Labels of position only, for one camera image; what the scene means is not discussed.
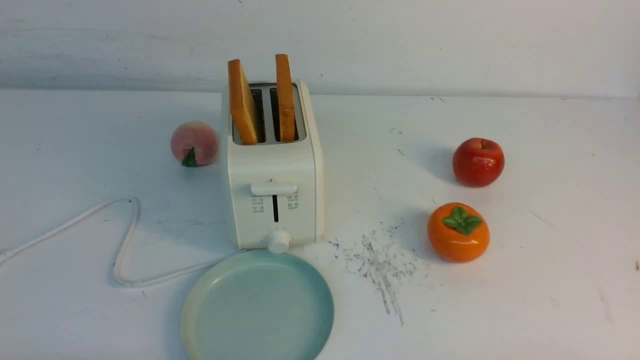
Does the white two-slot toaster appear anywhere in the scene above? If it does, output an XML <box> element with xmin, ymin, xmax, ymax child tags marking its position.
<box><xmin>220</xmin><ymin>79</ymin><xmax>326</xmax><ymax>253</ymax></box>

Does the orange persimmon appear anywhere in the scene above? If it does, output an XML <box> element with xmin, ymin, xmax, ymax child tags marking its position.
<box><xmin>426</xmin><ymin>202</ymin><xmax>490</xmax><ymax>264</ymax></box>

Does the white power cord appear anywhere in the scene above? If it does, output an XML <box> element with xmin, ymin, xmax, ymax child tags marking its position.
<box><xmin>0</xmin><ymin>196</ymin><xmax>244</xmax><ymax>288</ymax></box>

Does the pink peach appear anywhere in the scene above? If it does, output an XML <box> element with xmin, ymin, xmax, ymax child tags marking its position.
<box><xmin>170</xmin><ymin>121</ymin><xmax>220</xmax><ymax>167</ymax></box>

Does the toast slice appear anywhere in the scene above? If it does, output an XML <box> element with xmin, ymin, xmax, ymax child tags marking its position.
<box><xmin>227</xmin><ymin>59</ymin><xmax>259</xmax><ymax>145</ymax></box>
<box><xmin>275</xmin><ymin>54</ymin><xmax>296</xmax><ymax>142</ymax></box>

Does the light blue ceramic plate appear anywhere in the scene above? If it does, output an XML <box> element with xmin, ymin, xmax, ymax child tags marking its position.
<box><xmin>181</xmin><ymin>250</ymin><xmax>335</xmax><ymax>360</ymax></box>

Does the red apple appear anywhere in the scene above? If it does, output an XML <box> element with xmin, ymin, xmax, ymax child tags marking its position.
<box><xmin>452</xmin><ymin>137</ymin><xmax>505</xmax><ymax>188</ymax></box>

